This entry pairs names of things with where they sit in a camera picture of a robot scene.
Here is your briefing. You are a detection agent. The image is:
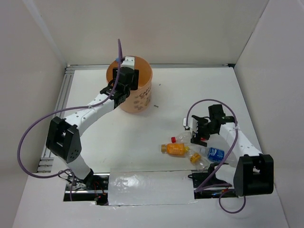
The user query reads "red label clear bottle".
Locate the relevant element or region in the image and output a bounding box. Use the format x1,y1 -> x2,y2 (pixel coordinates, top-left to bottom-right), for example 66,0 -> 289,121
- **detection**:
171,131 -> 192,143

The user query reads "blue label crushed bottle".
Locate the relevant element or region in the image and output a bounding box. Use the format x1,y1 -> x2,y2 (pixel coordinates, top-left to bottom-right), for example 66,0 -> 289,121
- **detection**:
199,147 -> 225,164

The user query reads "orange juice bottle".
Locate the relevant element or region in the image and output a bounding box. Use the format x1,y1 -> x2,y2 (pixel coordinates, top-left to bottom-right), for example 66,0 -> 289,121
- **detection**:
161,143 -> 190,157

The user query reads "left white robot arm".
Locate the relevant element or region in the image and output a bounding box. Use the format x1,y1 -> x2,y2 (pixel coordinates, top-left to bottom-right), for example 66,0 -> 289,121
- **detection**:
46,66 -> 139,190

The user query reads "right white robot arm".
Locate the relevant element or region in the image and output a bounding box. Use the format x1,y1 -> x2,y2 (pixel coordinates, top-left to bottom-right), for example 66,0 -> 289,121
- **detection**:
184,104 -> 274,196

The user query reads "orange plastic bin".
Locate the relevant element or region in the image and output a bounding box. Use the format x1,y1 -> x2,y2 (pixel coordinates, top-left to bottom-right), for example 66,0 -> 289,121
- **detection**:
100,57 -> 152,113

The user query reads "yellow cap clear bottle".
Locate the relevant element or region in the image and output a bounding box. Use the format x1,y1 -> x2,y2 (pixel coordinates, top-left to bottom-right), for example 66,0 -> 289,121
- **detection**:
190,152 -> 210,171

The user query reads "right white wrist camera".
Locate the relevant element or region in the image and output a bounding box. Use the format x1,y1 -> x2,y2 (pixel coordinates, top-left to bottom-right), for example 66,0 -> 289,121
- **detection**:
183,117 -> 198,133

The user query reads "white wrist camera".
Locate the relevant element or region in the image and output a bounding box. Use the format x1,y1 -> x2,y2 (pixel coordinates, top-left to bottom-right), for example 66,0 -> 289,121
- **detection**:
183,117 -> 198,133
121,56 -> 135,70

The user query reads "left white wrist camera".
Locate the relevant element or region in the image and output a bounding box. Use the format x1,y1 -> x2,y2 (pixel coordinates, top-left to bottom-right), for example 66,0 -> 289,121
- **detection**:
121,56 -> 135,70

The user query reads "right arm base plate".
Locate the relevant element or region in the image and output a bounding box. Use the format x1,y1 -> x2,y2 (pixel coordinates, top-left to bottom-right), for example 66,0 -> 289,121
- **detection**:
188,171 -> 236,200

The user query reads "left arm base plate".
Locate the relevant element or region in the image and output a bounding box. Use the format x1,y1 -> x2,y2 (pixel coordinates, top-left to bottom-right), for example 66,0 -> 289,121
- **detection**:
61,173 -> 110,206

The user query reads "aluminium frame rail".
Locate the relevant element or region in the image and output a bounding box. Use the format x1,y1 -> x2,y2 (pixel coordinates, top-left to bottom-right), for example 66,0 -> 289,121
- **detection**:
37,63 -> 235,173

